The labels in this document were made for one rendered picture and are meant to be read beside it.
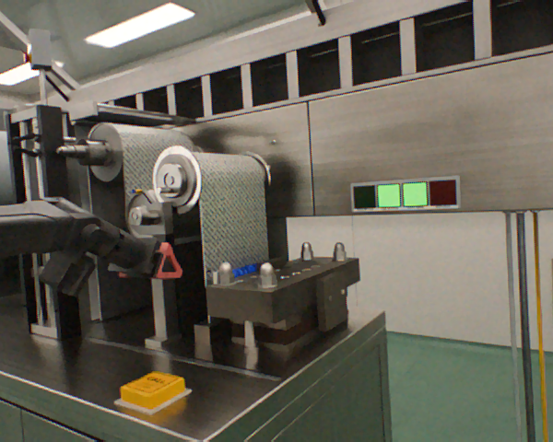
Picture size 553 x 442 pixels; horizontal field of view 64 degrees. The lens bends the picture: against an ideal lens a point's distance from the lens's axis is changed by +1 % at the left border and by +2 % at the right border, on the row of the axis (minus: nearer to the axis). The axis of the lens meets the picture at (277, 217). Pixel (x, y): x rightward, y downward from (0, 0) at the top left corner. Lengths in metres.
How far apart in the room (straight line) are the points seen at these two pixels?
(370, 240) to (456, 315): 0.83
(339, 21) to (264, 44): 0.22
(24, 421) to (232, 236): 0.55
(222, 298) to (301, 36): 0.70
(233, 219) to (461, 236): 2.57
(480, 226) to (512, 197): 2.39
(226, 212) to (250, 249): 0.12
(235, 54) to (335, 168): 0.46
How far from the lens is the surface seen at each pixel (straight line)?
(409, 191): 1.04
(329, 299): 0.95
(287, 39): 1.24
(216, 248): 0.97
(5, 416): 1.14
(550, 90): 1.02
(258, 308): 0.83
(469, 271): 3.45
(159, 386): 0.74
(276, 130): 1.21
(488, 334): 3.54
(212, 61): 1.39
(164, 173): 0.98
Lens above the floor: 1.20
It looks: 3 degrees down
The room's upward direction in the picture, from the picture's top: 4 degrees counter-clockwise
